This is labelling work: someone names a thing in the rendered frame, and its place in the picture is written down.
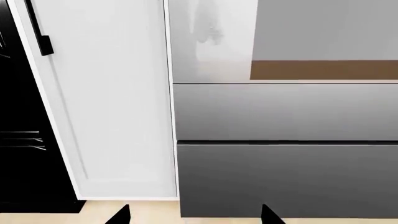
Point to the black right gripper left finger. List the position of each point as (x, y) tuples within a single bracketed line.
[(122, 217)]

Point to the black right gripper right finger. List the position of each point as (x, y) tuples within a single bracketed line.
[(269, 216)]

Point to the white cabinet door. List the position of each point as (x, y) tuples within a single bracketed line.
[(105, 100)]

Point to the dark grey oven base panel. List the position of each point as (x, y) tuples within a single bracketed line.
[(287, 180)]

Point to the stainless steel oven drawer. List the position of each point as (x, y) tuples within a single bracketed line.
[(286, 112)]

